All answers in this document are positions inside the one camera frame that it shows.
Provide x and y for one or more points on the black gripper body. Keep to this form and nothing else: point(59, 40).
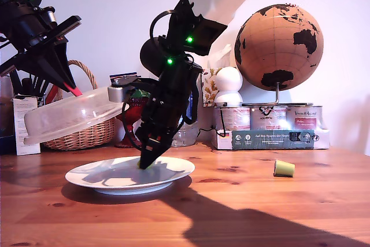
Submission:
point(167, 111)
point(29, 38)

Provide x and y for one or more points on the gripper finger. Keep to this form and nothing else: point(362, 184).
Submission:
point(153, 154)
point(141, 148)
point(66, 64)
point(49, 69)

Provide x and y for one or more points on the green capsule lid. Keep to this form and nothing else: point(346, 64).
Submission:
point(139, 165)

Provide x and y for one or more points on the white ceramic plate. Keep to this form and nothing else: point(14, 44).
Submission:
point(92, 177)

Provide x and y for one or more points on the red utensil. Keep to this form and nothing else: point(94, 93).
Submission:
point(53, 95)

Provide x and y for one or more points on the red glass goblet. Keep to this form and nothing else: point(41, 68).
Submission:
point(137, 105)

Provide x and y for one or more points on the large clear water bottle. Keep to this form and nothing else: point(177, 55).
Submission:
point(185, 137)

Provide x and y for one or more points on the green foil packet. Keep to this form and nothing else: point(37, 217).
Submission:
point(140, 93)

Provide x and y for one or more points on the black stick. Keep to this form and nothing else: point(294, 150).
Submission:
point(16, 83)

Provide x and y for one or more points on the leaf print tissue box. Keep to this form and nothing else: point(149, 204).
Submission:
point(209, 88)

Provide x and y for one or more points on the blue Ciobar box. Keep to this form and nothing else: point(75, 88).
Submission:
point(124, 75)

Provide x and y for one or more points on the white tin pink label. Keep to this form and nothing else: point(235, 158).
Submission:
point(232, 119)

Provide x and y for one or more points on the white printed carton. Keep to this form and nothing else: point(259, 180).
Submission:
point(18, 131)

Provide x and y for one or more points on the white tissue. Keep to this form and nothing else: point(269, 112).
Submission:
point(221, 57)

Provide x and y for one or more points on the dark brown box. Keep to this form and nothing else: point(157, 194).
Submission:
point(5, 131)

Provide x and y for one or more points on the cardboard tin tray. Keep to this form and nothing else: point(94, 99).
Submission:
point(260, 141)

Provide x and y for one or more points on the white tin black scribble label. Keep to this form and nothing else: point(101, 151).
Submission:
point(267, 119)

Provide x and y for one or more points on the cork globe on stand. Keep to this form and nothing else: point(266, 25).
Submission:
point(277, 47)

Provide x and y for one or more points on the white round security camera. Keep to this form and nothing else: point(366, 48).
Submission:
point(229, 79)

